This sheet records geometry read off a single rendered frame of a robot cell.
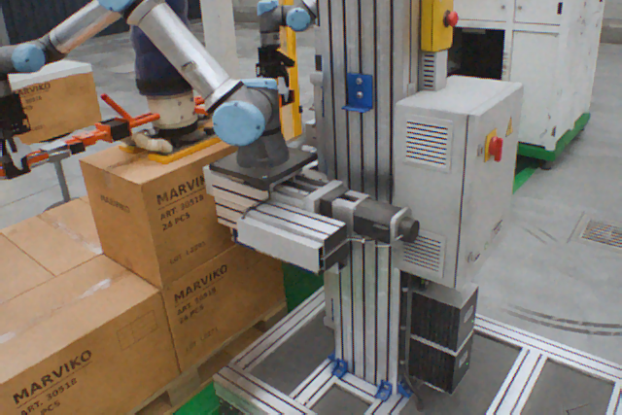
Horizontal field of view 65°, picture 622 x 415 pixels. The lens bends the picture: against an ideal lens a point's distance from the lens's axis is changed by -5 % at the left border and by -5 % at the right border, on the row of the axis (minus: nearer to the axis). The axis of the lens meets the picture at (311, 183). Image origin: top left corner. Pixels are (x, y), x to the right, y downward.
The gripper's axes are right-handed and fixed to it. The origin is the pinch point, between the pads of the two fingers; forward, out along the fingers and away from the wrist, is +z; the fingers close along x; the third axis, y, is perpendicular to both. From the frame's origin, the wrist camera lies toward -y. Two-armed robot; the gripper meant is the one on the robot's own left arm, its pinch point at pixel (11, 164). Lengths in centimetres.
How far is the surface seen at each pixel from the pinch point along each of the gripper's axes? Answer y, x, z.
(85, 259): 23, 23, 53
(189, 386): 31, -19, 101
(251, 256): 71, -20, 62
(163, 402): 21, -14, 105
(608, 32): 964, -16, 88
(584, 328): 158, -136, 108
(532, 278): 184, -104, 108
